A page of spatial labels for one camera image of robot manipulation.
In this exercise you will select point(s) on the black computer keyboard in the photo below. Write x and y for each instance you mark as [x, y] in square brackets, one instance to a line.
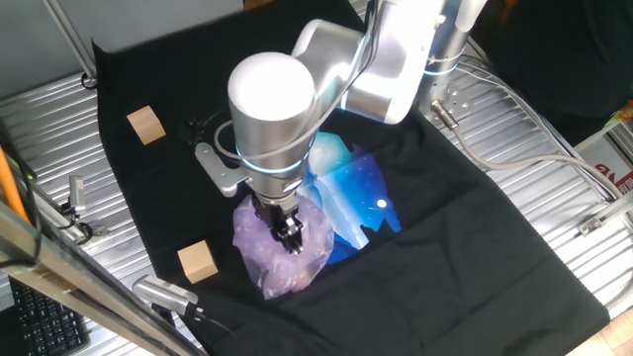
[44, 321]

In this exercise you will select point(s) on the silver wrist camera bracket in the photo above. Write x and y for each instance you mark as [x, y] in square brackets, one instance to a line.
[220, 175]

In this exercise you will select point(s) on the person in black clothing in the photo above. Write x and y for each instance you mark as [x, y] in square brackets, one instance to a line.
[544, 49]

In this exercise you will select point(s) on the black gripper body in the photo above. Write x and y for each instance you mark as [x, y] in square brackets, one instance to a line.
[272, 212]

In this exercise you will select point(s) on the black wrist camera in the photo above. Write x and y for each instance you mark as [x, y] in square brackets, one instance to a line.
[193, 127]

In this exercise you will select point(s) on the black cloth with blue print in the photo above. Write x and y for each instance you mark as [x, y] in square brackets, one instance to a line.
[445, 277]

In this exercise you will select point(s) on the colourful patterned fabric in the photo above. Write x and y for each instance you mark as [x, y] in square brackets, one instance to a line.
[627, 111]

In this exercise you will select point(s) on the red and white carton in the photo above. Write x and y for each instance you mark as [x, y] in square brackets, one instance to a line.
[613, 170]

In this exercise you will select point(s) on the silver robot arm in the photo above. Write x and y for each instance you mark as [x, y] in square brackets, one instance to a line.
[272, 123]

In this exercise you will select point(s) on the aluminium camera stand rail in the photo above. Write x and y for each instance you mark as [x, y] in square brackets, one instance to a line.
[99, 230]

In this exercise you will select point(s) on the purple translucent plastic bag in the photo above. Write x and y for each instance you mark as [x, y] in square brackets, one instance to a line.
[257, 247]

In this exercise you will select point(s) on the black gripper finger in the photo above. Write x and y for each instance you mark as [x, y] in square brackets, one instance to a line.
[278, 233]
[295, 237]

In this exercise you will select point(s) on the plain wooden cube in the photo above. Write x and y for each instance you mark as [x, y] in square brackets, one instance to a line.
[146, 125]
[198, 262]

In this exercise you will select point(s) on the short aluminium rail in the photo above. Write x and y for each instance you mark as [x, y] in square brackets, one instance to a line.
[605, 215]

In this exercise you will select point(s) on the orange pole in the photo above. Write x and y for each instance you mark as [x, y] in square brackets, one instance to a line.
[9, 185]

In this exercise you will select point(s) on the thin metal rod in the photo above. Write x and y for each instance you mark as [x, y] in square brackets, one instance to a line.
[69, 37]

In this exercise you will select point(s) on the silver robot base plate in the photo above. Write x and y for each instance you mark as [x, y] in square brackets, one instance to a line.
[457, 99]

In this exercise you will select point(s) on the aluminium frame beam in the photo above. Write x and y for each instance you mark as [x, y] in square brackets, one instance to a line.
[74, 292]

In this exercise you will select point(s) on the small silver camera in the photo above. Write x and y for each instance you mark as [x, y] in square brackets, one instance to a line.
[76, 193]

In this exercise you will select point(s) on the ribbed silver camera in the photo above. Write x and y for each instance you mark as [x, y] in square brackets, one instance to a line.
[163, 293]

